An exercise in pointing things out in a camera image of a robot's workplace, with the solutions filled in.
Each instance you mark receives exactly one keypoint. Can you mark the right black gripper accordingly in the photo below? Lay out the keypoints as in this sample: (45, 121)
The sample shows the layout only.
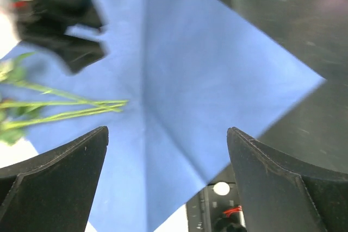
(44, 23)

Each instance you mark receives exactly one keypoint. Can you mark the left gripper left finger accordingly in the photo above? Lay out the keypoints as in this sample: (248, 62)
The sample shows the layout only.
(54, 191)

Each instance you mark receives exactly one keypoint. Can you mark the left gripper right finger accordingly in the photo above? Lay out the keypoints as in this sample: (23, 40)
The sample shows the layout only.
(281, 193)

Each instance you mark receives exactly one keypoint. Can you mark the blue wrapping paper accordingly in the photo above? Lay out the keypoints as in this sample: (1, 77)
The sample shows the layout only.
(190, 69)

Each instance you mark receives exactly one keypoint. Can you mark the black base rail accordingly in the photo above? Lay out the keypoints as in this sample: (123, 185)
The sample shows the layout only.
(217, 206)

